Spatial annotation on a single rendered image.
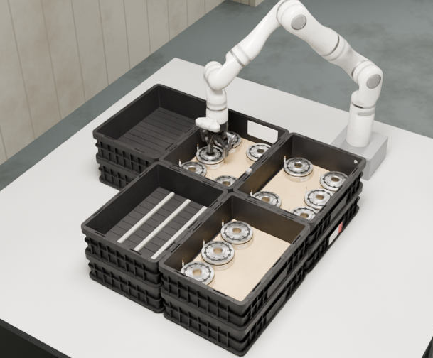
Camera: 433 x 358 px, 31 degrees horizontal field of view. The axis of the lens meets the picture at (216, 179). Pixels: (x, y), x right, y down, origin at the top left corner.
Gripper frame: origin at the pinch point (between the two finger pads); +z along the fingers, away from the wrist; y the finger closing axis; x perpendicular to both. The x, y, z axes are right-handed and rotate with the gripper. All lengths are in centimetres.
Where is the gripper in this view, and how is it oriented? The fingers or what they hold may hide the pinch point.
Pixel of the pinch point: (217, 150)
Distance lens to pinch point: 274.3
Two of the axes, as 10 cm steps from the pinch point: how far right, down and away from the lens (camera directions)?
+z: 0.2, 7.7, 6.3
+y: -8.5, -3.2, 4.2
